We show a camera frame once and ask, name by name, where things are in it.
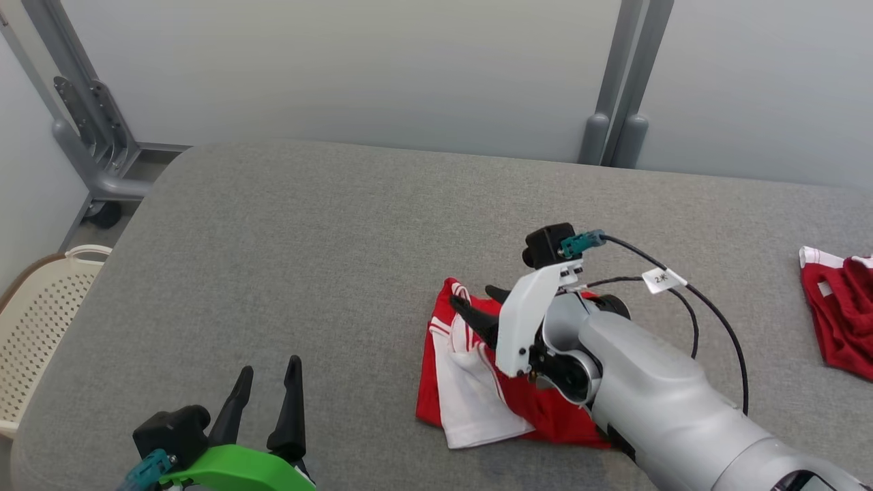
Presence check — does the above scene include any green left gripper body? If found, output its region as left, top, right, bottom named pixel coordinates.
left=160, top=445, right=316, bottom=491

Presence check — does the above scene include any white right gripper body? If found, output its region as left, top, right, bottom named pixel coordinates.
left=494, top=259, right=586, bottom=378

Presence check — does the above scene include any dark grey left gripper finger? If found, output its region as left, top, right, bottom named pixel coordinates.
left=207, top=366, right=255, bottom=448
left=266, top=355, right=308, bottom=465

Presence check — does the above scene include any red white basketball jersey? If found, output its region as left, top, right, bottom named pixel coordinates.
left=415, top=276, right=616, bottom=451

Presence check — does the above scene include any red shorts white waistband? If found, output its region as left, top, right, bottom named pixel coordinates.
left=799, top=245, right=873, bottom=382

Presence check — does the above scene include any beige perforated laundry basket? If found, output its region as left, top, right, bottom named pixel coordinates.
left=0, top=244, right=114, bottom=441

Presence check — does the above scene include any black caster wheel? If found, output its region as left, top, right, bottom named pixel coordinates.
left=87, top=200, right=124, bottom=230

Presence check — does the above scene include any white cable label tag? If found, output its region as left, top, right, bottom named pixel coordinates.
left=642, top=267, right=689, bottom=296

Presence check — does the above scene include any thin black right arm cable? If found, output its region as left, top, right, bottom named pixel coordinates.
left=580, top=276, right=701, bottom=361

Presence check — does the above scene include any right camera cable teal plug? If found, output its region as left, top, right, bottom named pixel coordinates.
left=560, top=229, right=752, bottom=417

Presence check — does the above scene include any plain grey partition post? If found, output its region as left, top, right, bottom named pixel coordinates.
left=578, top=0, right=677, bottom=170

